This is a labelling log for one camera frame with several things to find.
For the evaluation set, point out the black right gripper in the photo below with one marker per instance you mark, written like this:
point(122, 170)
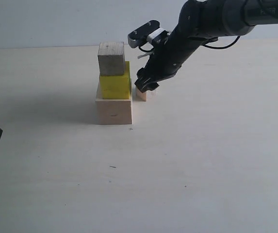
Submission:
point(169, 57)

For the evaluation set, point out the small plain wooden cube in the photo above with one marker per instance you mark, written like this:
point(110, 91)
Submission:
point(140, 96)

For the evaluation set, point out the yellow wooden cube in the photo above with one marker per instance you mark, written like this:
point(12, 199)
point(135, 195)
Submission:
point(118, 86)

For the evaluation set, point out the medium plain wooden cube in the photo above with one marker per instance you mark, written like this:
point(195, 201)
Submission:
point(111, 58)

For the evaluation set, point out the large plain wooden cube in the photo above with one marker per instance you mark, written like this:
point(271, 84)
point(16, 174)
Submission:
point(113, 111)

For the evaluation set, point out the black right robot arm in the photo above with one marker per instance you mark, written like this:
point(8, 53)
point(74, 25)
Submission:
point(199, 23)

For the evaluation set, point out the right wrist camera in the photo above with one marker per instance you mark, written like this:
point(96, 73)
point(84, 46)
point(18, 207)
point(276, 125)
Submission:
point(147, 33)

